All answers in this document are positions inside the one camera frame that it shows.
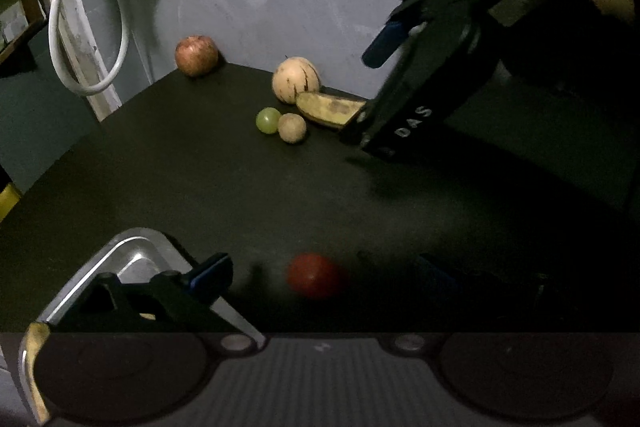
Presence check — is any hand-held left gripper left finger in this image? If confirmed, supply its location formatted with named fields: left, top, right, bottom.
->
left=60, top=252, right=267, bottom=353

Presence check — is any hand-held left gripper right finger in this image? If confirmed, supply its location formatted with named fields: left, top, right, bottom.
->
left=390, top=252, right=576, bottom=353

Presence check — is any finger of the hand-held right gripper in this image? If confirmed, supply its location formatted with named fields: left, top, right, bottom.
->
left=339, top=13, right=499, bottom=164
left=361, top=0, right=493, bottom=68

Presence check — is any metal tray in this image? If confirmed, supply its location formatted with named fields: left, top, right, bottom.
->
left=17, top=227, right=267, bottom=426

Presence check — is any short dark-tipped banana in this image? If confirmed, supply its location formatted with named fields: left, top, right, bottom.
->
left=295, top=92, right=368, bottom=130

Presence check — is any pale striped melon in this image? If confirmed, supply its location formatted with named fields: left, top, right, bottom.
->
left=271, top=56, right=321, bottom=104

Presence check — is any red tomato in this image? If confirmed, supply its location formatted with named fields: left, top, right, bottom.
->
left=286, top=253, right=347, bottom=299

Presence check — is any small brown round fruit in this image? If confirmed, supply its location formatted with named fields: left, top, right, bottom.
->
left=277, top=113, right=307, bottom=143

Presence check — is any green grape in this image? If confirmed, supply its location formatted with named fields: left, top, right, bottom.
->
left=255, top=107, right=282, bottom=134

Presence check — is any red apple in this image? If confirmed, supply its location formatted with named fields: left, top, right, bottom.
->
left=174, top=35, right=220, bottom=78

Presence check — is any grey cabinet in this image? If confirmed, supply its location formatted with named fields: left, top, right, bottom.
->
left=0, top=66, right=103, bottom=180

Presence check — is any white hose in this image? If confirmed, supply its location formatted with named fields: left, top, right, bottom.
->
left=48, top=0, right=131, bottom=96

